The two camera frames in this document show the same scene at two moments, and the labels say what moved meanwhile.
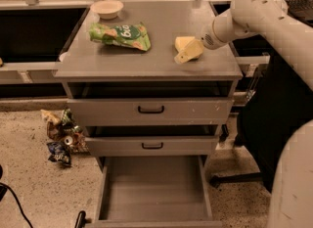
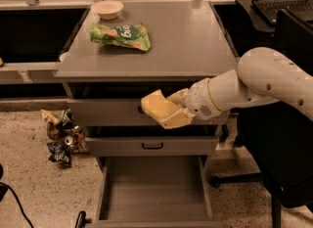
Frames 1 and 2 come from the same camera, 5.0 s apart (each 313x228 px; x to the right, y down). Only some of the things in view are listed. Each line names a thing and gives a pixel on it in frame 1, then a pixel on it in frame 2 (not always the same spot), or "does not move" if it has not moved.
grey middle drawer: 152,140 does not move
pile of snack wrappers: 66,137 does not move
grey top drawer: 194,103 does not move
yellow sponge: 182,41 to 157,106
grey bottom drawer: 159,191 does not move
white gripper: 207,39 to 198,99
